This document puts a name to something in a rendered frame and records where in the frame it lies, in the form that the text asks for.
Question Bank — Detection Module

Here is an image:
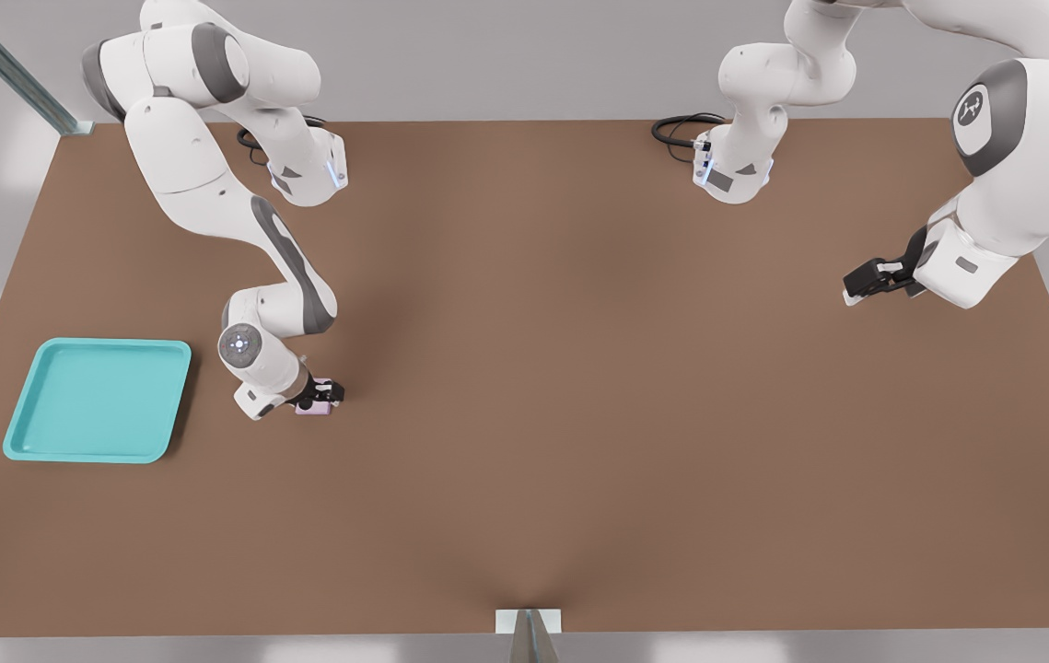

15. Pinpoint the small pale lilac phone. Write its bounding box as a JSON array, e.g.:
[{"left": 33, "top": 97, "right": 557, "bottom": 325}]
[{"left": 295, "top": 378, "right": 334, "bottom": 418}]

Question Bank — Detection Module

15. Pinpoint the black cable loop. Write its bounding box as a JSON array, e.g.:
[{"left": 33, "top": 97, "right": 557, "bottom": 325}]
[
  {"left": 651, "top": 112, "right": 729, "bottom": 165},
  {"left": 237, "top": 115, "right": 328, "bottom": 168}
]

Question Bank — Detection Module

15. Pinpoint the pale blue-green tray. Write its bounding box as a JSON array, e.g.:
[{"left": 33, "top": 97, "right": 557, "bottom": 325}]
[{"left": 3, "top": 338, "right": 192, "bottom": 464}]

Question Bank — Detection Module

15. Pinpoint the silver frame post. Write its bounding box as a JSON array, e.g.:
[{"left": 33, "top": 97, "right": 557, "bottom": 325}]
[
  {"left": 0, "top": 0, "right": 95, "bottom": 137},
  {"left": 495, "top": 608, "right": 563, "bottom": 663}
]

